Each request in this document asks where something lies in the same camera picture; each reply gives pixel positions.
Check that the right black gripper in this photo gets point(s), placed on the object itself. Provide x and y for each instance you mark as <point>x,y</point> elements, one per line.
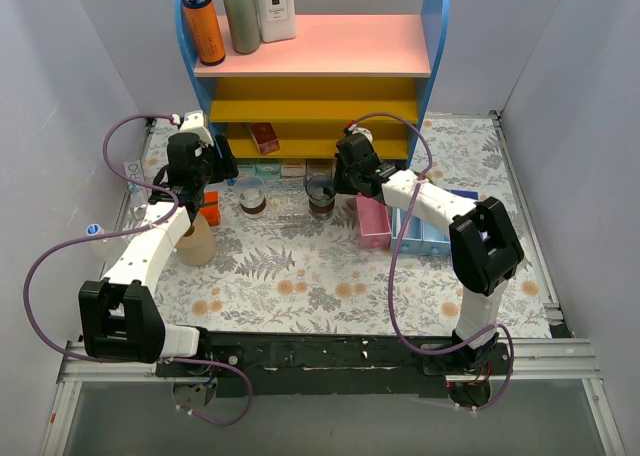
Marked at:
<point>341,174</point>

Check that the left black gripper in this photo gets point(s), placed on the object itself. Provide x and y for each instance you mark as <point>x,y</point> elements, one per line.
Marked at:
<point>220,157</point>

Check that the clear cup brown base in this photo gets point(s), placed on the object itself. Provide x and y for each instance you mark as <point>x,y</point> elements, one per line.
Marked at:
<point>250,191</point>

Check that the dark blue cup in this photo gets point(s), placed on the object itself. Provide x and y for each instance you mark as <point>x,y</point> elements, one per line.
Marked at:
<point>321,196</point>

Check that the clear textured glass tray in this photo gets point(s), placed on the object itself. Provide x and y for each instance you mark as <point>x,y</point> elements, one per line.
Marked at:
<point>288,215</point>

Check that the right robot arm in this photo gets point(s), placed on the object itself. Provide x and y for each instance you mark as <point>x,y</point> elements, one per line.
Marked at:
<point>485,250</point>

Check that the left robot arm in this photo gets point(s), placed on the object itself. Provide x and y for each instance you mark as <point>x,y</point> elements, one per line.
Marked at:
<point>119,317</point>

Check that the teal soap box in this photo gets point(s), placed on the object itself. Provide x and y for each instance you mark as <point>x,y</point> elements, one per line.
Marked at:
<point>246,168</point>
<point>268,169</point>

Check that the red small box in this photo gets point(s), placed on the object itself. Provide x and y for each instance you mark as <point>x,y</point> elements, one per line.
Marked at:
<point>264,137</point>

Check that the orange razor package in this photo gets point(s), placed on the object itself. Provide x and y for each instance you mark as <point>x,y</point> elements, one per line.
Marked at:
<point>210,208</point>

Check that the pink drawer box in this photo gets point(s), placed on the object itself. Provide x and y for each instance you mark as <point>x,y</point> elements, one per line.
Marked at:
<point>374,223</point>

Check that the orange soap box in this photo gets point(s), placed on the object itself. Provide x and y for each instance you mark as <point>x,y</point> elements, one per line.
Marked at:
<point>293,168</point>

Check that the light blue drawer box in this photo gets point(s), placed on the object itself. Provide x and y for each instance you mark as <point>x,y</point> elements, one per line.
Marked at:
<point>412,237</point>

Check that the blue wooden shelf unit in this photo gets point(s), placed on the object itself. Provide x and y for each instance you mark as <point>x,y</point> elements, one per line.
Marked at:
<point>379,69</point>

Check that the purple blue drawer box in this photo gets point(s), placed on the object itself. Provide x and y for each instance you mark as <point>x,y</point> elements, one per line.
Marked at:
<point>465,194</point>

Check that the clear water bottle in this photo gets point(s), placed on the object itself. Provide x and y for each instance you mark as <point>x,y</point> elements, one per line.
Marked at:
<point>108,249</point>

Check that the orange spray bottle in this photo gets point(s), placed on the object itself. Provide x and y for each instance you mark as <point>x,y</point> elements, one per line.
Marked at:
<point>203,23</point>

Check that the grey green bottle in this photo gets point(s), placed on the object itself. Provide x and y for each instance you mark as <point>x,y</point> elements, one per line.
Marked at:
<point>243,25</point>

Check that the white labelled bottle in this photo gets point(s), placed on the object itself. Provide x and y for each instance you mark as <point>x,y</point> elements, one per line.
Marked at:
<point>277,20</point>

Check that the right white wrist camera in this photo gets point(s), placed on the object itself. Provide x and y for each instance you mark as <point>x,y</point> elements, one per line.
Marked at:
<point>353,128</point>

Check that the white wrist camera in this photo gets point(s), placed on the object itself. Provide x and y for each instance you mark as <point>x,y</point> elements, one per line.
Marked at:
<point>353,128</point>
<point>195,122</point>

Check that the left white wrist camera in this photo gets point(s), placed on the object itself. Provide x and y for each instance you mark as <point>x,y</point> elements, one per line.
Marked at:
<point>195,122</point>

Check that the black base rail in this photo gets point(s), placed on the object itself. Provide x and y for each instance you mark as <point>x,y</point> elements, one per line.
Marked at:
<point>282,364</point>

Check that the aluminium frame rail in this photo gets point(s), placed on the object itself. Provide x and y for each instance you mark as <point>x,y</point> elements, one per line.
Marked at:
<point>555,405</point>

